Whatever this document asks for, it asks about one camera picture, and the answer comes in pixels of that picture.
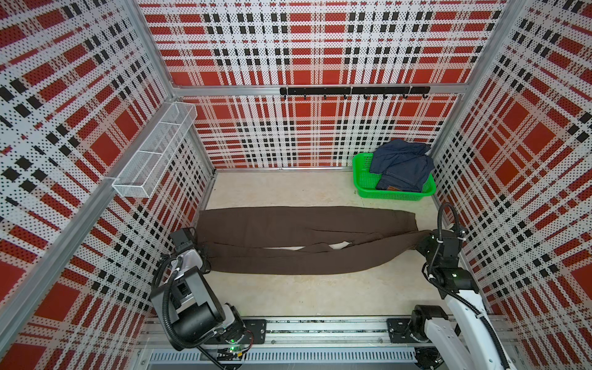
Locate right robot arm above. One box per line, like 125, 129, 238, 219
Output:
409, 203, 516, 369

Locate black hook rail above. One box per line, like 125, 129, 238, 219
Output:
279, 86, 431, 97

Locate green plastic basket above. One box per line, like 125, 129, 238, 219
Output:
352, 153, 436, 201

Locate brown trousers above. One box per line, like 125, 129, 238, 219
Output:
197, 207, 430, 275

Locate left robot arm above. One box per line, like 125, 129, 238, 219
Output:
149, 228, 247, 351

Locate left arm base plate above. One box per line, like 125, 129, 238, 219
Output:
224, 319, 267, 345

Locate blue denim jeans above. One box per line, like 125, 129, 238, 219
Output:
369, 140, 435, 193

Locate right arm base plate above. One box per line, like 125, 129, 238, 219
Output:
386, 318, 430, 344

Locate aluminium front rail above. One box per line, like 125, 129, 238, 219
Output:
138, 315, 518, 348

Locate white wire mesh shelf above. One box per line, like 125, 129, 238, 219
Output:
113, 102, 197, 199

